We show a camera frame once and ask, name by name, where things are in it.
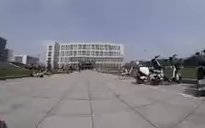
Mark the row of trees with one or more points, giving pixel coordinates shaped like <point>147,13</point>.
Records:
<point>190,61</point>

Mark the row of parked scooters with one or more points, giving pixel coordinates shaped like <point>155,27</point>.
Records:
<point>150,75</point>

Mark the grey concrete slab plaza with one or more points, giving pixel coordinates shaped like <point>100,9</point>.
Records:
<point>90,103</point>

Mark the parked vehicles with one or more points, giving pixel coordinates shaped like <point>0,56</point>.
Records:
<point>40,73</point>

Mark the large white building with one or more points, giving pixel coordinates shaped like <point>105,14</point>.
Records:
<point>90,53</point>

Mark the grass strip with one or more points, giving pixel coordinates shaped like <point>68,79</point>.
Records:
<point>189,72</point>
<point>8,72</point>

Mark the small grey building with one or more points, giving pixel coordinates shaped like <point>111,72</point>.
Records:
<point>26,59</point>

